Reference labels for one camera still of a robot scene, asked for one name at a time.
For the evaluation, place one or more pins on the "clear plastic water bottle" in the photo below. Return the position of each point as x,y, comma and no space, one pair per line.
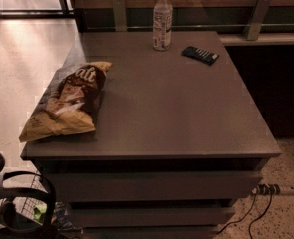
162,25

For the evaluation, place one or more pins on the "dark blue rxbar wrapper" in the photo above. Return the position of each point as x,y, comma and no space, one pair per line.
201,55

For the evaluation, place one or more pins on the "metal bracket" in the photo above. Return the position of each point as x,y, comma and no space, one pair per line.
120,17
253,27

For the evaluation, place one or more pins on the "wire mesh basket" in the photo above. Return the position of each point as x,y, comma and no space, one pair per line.
32,208

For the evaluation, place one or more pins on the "left metal bracket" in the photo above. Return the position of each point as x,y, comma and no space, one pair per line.
120,17

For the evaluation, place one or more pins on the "metal rail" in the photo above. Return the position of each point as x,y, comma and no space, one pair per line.
219,28

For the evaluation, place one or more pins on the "brown yellow chip bag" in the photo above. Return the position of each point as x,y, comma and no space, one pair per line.
70,103

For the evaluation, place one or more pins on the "right metal bracket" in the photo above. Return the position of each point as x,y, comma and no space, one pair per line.
253,27

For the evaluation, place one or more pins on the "white power strip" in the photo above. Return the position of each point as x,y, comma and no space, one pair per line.
273,189

